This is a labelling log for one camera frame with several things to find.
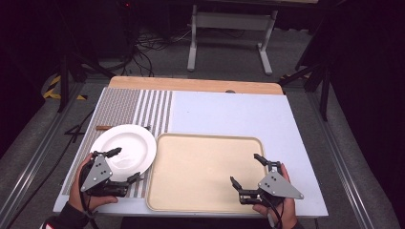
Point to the yellow black hazard tape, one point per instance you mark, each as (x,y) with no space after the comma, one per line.
(51,92)

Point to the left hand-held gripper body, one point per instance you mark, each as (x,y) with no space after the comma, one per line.
(95,173)

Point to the white round plate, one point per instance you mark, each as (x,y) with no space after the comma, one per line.
(133,146)

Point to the person's right hand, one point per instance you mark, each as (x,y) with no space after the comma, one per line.
(288,213)

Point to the grey striped woven placemat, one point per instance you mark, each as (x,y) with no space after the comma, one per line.
(124,108)

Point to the black tripod stand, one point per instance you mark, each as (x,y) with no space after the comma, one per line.
(65,79)
(323,82)

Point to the person's left hand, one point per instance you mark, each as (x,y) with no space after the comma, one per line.
(75,194)

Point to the grey metal desk frame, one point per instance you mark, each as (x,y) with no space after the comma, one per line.
(234,20)

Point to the white table board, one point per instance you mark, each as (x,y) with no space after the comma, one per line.
(235,114)

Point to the dark table grommet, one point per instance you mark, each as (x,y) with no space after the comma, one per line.
(230,91)

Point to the wooden table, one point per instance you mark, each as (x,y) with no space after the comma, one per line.
(191,84)

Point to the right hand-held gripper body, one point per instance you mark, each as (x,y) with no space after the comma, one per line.
(277,186)

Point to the beige plastic tray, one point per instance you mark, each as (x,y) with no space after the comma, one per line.
(197,175)

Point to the aluminium floor rail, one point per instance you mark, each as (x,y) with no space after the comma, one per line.
(35,159)
(340,159)

